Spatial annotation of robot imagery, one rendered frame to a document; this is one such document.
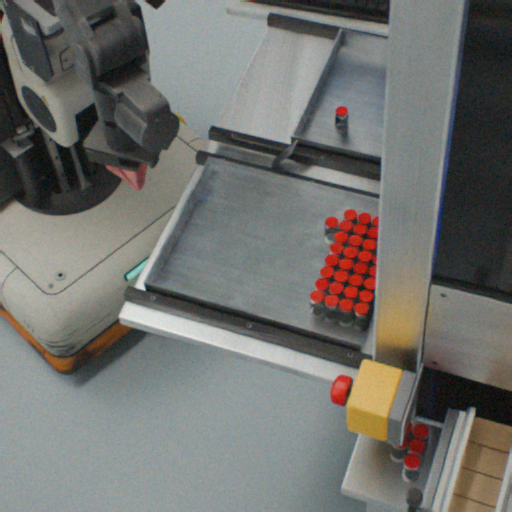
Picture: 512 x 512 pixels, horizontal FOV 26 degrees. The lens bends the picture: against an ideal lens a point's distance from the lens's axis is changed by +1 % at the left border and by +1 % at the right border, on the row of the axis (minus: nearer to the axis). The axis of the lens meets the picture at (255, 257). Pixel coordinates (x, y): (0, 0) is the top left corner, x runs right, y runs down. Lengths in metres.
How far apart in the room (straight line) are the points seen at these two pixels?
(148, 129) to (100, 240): 1.20
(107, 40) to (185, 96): 1.83
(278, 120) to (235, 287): 0.35
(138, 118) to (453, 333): 0.46
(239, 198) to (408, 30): 0.82
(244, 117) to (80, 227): 0.77
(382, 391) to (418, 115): 0.45
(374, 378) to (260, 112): 0.64
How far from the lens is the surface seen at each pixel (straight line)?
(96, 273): 2.45
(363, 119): 1.85
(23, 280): 2.48
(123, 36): 1.33
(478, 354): 1.36
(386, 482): 1.50
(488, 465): 1.46
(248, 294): 1.64
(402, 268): 1.25
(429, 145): 1.08
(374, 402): 1.38
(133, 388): 2.60
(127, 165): 1.45
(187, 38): 3.31
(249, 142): 1.80
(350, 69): 1.93
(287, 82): 1.92
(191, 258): 1.69
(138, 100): 1.32
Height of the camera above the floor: 2.25
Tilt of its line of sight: 54 degrees down
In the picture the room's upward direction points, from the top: 6 degrees counter-clockwise
